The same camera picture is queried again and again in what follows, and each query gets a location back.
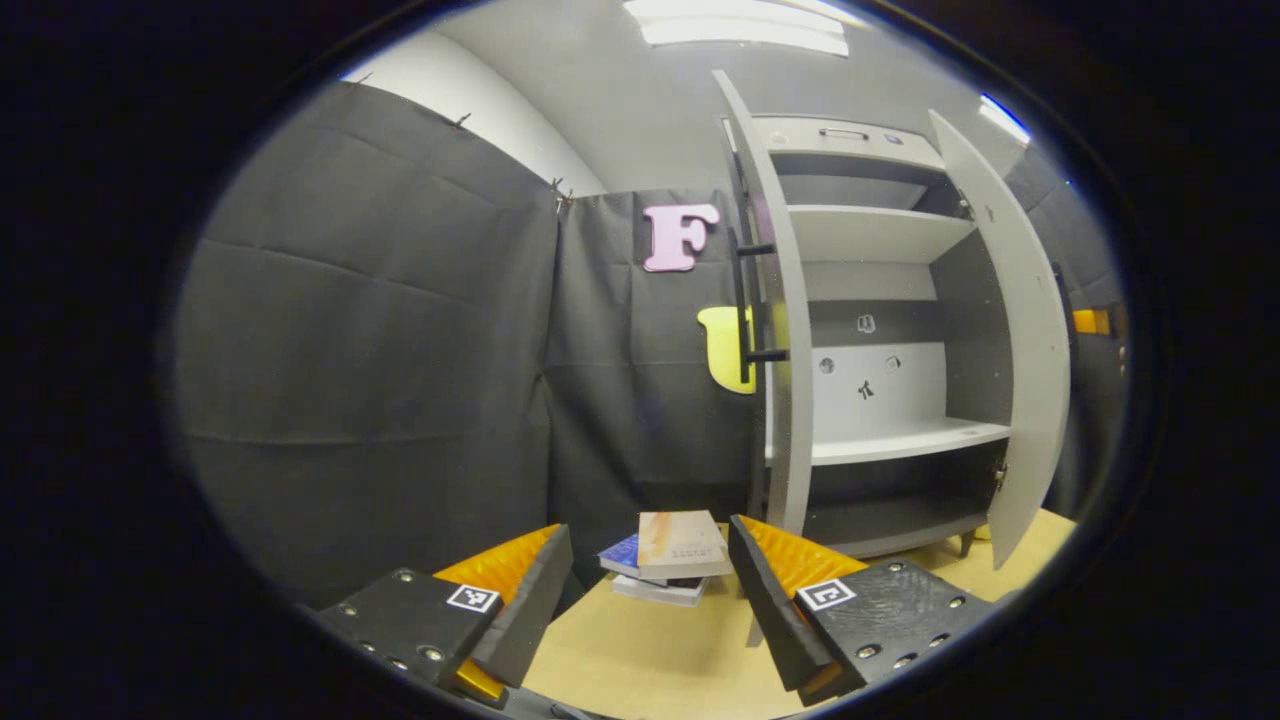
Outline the grey cabinet shelf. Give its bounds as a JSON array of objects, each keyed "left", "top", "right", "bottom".
[{"left": 788, "top": 205, "right": 976, "bottom": 266}]

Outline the grey cabinet drawer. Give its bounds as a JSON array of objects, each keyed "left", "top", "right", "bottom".
[{"left": 750, "top": 115, "right": 946, "bottom": 171}]

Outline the grey cabinet door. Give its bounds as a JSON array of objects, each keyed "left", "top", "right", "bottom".
[
  {"left": 712, "top": 70, "right": 816, "bottom": 536},
  {"left": 928, "top": 108, "right": 1071, "bottom": 571}
]

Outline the grey cabinet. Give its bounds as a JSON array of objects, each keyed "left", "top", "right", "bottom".
[{"left": 725, "top": 115, "right": 1011, "bottom": 559}]

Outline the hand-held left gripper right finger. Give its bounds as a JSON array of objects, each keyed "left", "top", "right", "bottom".
[{"left": 728, "top": 514, "right": 996, "bottom": 706}]

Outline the black backdrop cloth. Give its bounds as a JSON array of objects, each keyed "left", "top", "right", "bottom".
[{"left": 175, "top": 80, "right": 1131, "bottom": 606}]

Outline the black door handle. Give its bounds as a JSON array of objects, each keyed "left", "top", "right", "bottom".
[{"left": 728, "top": 228, "right": 791, "bottom": 386}]

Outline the blue cover book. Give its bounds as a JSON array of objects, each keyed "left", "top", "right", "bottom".
[{"left": 598, "top": 533, "right": 642, "bottom": 579}]

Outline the beige cover book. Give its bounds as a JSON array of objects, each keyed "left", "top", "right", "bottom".
[{"left": 637, "top": 510, "right": 734, "bottom": 581}]

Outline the small ceiling light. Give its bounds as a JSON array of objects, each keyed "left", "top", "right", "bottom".
[{"left": 978, "top": 93, "right": 1031, "bottom": 146}]

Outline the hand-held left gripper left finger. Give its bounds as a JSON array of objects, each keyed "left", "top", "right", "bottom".
[{"left": 318, "top": 523, "right": 574, "bottom": 709}]

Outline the white cover book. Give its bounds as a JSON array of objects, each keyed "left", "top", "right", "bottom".
[{"left": 610, "top": 573, "right": 709, "bottom": 608}]

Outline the large ceiling light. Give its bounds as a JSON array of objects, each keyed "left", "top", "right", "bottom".
[{"left": 622, "top": 0, "right": 851, "bottom": 58}]

